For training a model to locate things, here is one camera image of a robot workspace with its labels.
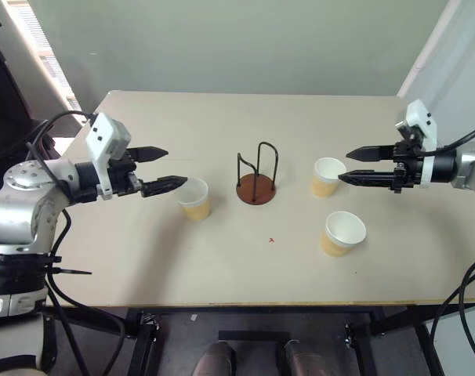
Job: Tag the dark rounded robot foot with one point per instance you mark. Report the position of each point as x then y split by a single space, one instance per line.
302 360
214 358

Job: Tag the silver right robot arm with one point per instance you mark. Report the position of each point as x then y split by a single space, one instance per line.
470 164

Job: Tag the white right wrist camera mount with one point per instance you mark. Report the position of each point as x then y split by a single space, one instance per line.
421 125

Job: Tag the black chair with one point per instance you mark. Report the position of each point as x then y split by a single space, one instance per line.
8 98

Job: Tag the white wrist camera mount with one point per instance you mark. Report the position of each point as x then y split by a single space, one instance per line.
421 125
104 139

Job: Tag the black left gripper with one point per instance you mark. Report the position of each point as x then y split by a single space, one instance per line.
122 176

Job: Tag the black table frame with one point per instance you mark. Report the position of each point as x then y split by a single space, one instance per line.
261 333

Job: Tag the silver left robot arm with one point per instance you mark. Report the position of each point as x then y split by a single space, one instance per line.
22 203

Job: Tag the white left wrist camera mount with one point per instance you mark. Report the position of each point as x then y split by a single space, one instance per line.
104 139

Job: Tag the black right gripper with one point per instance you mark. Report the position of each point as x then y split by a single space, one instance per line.
408 166

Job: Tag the yellow paper cup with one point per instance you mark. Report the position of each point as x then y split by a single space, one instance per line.
341 235
194 205
325 182

